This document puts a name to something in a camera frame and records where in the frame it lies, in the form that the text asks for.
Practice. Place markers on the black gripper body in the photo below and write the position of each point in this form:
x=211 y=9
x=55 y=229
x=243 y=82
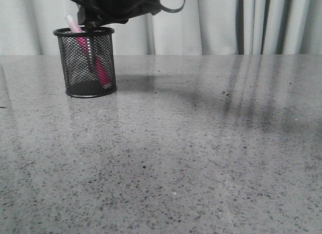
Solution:
x=103 y=12

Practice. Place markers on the black orange-handled scissors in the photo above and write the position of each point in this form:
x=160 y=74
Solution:
x=90 y=71

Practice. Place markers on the pink marker pen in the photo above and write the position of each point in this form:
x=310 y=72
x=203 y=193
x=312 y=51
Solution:
x=102 y=76

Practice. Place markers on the black mesh pen holder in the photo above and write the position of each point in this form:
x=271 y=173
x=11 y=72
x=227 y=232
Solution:
x=73 y=62

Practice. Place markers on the grey curtain backdrop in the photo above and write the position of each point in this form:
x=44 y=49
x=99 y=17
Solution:
x=202 y=27

